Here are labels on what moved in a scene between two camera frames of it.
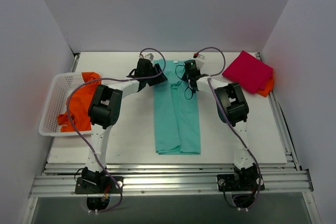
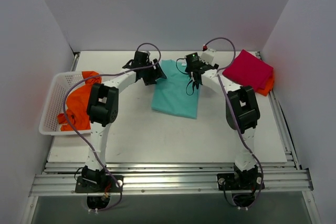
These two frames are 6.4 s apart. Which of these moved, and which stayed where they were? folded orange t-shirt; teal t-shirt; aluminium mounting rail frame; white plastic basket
Moved: teal t-shirt
Stayed: aluminium mounting rail frame; white plastic basket; folded orange t-shirt
